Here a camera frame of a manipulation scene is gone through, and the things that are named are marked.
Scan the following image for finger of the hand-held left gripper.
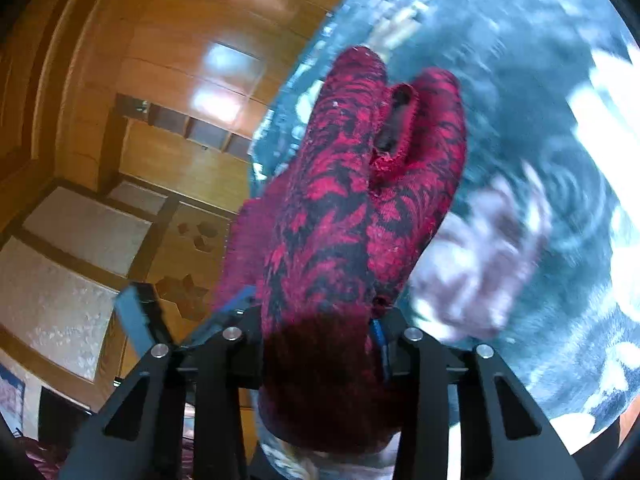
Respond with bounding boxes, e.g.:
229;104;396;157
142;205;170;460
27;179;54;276
115;283;174;356

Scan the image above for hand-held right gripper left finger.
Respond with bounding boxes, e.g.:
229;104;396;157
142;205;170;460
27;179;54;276
59;302;265;480

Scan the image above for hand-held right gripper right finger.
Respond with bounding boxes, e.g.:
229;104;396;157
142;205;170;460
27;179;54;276
371;309;585;480

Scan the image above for red and black patterned garment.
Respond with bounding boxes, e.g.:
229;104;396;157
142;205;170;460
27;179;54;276
212;46;468;456

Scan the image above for dark red cloth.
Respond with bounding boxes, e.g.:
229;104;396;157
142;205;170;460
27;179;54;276
20;435;67;480

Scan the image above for wooden wardrobe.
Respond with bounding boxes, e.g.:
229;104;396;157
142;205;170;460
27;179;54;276
0;0;351;411

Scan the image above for teal floral bedspread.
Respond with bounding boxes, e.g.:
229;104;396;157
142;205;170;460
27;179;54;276
247;0;640;480

